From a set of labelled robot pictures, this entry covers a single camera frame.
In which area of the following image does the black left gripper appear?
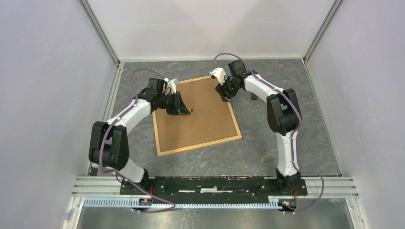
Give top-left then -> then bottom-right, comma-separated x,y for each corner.
157,91 -> 191,116

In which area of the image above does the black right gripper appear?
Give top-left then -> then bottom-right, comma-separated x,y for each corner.
215,73 -> 241,102

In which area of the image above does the wooden picture frame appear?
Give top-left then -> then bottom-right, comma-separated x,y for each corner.
153,76 -> 242,156

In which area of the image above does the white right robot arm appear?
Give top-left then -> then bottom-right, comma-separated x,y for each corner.
209,60 -> 302,195

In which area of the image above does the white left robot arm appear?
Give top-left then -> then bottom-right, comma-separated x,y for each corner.
88,78 -> 191,195

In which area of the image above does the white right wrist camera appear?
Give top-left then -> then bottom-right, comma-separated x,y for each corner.
209,68 -> 228,85

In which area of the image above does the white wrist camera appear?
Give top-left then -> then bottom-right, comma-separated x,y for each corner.
209,68 -> 228,85
164,78 -> 180,95

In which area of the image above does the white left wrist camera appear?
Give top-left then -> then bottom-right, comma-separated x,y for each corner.
164,78 -> 180,95

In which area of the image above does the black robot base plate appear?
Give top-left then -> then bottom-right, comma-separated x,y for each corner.
119,175 -> 308,205

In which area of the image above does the grey slotted cable duct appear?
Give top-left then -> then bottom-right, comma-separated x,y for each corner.
83,197 -> 282,209

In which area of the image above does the aluminium rail profile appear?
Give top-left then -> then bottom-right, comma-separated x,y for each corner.
72,176 -> 359,198

